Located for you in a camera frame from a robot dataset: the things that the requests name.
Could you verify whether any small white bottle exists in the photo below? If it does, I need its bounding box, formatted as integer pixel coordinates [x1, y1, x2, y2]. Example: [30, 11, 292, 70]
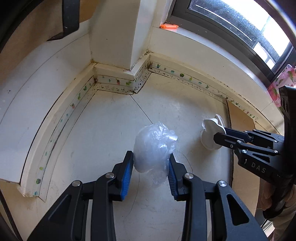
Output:
[200, 114, 226, 151]

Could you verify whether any clear plastic bag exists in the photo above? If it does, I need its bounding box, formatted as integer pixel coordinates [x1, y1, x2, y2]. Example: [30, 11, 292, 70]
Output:
[133, 121, 178, 187]

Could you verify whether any person right hand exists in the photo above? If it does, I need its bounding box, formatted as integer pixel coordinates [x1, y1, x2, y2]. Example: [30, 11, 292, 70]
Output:
[260, 180, 295, 240]

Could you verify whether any brown cardboard sheet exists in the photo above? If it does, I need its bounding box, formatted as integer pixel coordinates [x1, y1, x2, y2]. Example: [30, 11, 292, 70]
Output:
[227, 101, 260, 214]

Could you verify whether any pink soap dispenser bottle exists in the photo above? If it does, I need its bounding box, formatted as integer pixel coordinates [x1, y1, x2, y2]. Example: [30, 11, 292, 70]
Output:
[267, 64, 296, 108]

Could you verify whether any orange utility knife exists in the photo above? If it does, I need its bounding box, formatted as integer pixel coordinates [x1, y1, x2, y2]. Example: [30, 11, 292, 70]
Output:
[160, 23, 178, 30]

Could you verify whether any black window frame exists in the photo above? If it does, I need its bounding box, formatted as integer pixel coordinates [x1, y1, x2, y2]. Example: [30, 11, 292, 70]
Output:
[166, 1, 295, 85]

